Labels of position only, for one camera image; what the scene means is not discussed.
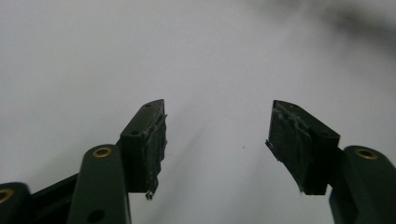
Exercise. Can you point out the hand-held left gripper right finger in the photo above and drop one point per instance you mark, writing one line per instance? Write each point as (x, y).
(305, 146)

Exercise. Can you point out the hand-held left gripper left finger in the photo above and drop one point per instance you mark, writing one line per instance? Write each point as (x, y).
(140, 146)

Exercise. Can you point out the white paper sheet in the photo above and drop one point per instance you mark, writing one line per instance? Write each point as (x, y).
(199, 56)

